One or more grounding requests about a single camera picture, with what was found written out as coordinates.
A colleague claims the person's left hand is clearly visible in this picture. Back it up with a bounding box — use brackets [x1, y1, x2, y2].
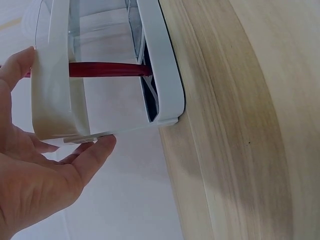
[0, 46, 118, 240]

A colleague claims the white clear-walled plastic container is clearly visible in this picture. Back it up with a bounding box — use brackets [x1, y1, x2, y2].
[21, 0, 187, 147]

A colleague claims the dark red flat stick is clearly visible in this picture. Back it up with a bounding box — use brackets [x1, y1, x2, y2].
[23, 62, 152, 79]

